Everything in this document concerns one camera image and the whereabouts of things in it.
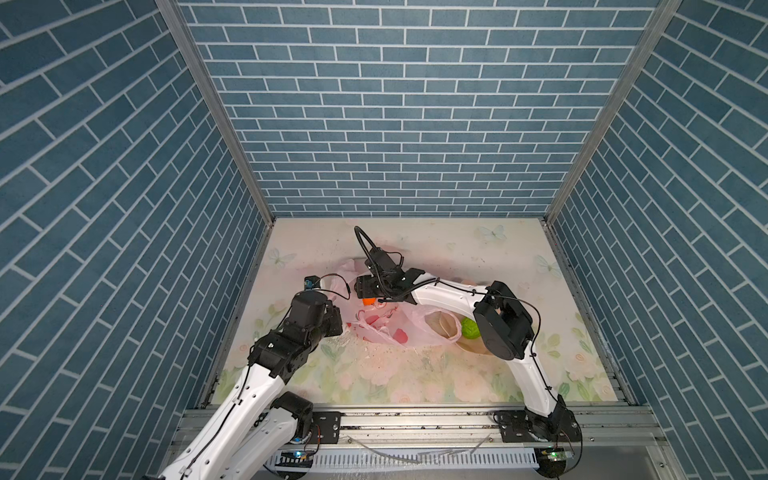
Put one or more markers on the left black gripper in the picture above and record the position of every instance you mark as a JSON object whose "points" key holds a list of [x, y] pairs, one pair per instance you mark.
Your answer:
{"points": [[335, 318]]}

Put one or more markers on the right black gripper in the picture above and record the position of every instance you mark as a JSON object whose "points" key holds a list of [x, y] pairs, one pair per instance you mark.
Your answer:
{"points": [[363, 286]]}

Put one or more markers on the pink plastic bag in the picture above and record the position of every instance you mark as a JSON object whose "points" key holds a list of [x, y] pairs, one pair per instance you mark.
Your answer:
{"points": [[395, 324]]}

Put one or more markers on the peach scalloped bowl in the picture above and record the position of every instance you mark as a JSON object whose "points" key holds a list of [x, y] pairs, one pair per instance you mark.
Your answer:
{"points": [[454, 318]]}

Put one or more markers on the green fake fruit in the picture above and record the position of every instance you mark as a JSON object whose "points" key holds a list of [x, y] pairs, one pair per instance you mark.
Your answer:
{"points": [[469, 329]]}

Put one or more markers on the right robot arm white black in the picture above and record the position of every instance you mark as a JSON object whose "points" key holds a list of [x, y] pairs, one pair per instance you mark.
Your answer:
{"points": [[505, 324]]}

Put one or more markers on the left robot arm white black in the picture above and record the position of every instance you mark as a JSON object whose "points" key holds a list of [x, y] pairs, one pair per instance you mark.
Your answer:
{"points": [[259, 416]]}

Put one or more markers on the left green circuit board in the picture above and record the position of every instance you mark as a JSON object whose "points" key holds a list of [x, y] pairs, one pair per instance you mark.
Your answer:
{"points": [[295, 459]]}

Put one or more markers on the green circuit board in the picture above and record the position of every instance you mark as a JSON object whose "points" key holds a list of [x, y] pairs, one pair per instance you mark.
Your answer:
{"points": [[551, 454], [295, 459]]}

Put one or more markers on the right green circuit board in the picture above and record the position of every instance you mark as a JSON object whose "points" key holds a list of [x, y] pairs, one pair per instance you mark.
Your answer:
{"points": [[551, 454]]}

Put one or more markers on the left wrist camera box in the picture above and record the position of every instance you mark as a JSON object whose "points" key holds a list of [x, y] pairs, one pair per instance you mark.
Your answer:
{"points": [[312, 282]]}

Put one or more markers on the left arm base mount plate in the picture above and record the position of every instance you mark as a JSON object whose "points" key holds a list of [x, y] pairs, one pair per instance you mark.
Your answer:
{"points": [[324, 427]]}

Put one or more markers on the white slotted cable duct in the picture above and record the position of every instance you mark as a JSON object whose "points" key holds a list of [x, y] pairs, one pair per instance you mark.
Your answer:
{"points": [[396, 460]]}

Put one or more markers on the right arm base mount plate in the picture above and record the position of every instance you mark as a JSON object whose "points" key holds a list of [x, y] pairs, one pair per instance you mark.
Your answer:
{"points": [[526, 426]]}

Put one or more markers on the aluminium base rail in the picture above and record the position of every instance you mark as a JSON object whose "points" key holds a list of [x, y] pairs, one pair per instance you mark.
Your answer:
{"points": [[608, 424]]}

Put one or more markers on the left metal corner post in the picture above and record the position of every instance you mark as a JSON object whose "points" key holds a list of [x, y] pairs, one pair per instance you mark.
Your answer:
{"points": [[181, 34]]}

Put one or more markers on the metal corner post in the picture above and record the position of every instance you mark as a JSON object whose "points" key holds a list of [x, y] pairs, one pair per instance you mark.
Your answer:
{"points": [[656, 26], [181, 34]]}

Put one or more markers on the right metal corner post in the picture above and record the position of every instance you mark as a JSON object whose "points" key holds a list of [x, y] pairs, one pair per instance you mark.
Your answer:
{"points": [[656, 26]]}

